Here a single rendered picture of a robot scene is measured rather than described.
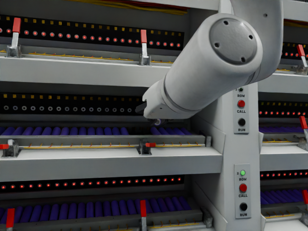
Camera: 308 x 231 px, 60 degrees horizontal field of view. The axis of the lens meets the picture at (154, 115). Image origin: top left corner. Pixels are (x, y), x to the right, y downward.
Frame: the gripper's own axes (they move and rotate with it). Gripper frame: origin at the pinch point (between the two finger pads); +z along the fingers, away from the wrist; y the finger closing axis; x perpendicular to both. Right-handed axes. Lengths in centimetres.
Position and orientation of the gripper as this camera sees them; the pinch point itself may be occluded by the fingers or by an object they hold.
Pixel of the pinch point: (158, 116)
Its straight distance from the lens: 59.6
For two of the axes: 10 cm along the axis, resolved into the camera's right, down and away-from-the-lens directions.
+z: -2.6, 2.8, 9.3
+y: -9.6, -0.1, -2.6
